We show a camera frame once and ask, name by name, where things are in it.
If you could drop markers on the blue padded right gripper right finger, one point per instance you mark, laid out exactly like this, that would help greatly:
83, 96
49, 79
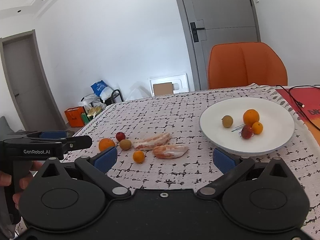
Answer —
234, 169

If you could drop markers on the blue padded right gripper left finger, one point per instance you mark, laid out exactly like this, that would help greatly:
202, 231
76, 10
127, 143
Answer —
95, 169

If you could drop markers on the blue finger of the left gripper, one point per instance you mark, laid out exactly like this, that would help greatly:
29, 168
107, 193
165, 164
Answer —
57, 134

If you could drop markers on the large orange back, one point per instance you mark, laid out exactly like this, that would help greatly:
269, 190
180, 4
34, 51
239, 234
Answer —
106, 143

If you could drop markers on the large orange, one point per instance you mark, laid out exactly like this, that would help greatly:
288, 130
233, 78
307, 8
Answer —
250, 117
106, 143

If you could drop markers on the brown kiwi back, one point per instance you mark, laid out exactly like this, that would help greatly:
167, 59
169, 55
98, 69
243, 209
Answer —
125, 144

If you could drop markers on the brown kiwi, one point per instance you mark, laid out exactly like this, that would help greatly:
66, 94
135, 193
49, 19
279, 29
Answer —
227, 121
125, 144

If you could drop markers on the red plum back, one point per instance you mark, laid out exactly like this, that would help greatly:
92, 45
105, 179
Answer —
120, 136

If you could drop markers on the small tangerine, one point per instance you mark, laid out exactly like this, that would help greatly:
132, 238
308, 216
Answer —
257, 128
138, 157

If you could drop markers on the dark red plum front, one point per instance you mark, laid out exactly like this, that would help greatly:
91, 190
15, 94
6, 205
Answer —
246, 132

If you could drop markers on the brown kiwi front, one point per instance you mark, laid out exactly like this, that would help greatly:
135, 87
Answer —
227, 121

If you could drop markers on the pomelo segment back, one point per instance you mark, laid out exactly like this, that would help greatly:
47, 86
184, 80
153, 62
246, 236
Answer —
152, 142

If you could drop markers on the pomelo segment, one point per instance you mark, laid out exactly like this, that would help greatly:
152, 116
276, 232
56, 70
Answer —
170, 151
152, 142

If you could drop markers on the large orange front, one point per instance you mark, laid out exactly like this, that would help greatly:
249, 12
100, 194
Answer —
250, 117

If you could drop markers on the pomelo segment front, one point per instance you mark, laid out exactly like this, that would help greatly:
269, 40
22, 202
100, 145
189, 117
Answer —
170, 151

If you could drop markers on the person's left hand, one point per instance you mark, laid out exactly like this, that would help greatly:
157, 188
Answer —
23, 183

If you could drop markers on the grey sofa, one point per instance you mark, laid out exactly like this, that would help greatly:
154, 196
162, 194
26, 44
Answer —
6, 132

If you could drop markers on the orange paper bag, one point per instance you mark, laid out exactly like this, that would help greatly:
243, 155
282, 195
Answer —
73, 116

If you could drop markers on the white ceramic plate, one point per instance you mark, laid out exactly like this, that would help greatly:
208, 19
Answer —
278, 126

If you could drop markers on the white black patterned tablecloth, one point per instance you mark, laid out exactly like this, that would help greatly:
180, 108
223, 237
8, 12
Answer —
179, 115

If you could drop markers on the blue white plastic bag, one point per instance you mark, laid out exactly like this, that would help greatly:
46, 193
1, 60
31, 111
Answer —
102, 90

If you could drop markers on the black metal rack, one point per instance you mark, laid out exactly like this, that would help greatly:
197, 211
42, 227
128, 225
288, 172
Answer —
92, 99

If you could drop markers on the grey left door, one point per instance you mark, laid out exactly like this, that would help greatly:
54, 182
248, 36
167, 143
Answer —
27, 83

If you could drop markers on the white framed board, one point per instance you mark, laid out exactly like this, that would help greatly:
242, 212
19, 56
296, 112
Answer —
169, 85

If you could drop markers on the orange red cartoon mat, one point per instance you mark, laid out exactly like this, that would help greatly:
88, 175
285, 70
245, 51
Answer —
304, 100

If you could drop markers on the orange chair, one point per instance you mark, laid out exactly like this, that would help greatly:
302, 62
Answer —
243, 63

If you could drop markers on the grey door with handle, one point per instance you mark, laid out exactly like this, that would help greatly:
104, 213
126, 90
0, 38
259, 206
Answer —
210, 22

